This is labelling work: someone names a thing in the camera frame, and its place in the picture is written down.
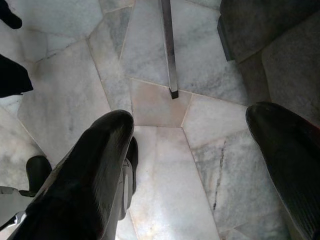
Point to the dark grey fabric sofa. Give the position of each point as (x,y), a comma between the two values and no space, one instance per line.
(275,37)

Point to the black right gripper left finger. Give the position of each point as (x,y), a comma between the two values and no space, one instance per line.
(85,180)

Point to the black knit garment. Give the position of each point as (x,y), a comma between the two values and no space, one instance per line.
(12,77)

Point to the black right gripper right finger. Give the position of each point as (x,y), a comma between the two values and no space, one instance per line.
(292,155)

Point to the silver clothes rack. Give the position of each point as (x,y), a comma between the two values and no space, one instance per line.
(170,45)

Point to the black shirt green print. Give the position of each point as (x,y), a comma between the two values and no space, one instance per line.
(8,15)

